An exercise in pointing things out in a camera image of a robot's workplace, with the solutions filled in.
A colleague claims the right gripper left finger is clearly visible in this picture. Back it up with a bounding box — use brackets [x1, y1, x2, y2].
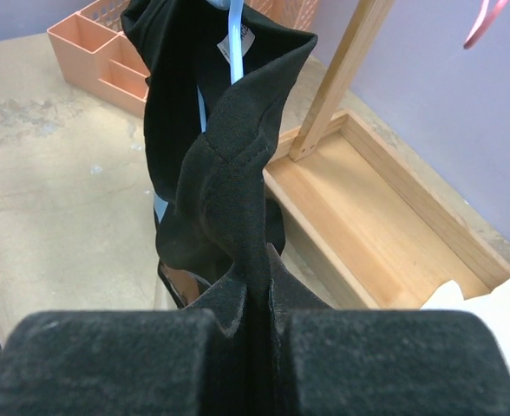
[0, 265, 247, 415]

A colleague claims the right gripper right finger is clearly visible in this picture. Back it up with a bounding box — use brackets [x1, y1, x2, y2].
[267, 247, 510, 415]

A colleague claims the black t-shirt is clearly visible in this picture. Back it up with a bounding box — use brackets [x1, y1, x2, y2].
[121, 1, 317, 415]

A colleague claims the blue wire hanger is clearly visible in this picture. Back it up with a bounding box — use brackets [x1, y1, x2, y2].
[196, 0, 247, 133]

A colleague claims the wooden clothes rack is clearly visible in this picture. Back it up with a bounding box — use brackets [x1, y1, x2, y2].
[264, 1, 510, 309]

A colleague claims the pink desk organizer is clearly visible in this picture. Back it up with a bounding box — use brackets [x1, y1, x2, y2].
[48, 1, 317, 130]

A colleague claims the pink wire hanger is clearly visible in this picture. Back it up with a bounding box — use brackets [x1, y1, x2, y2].
[463, 0, 509, 50]

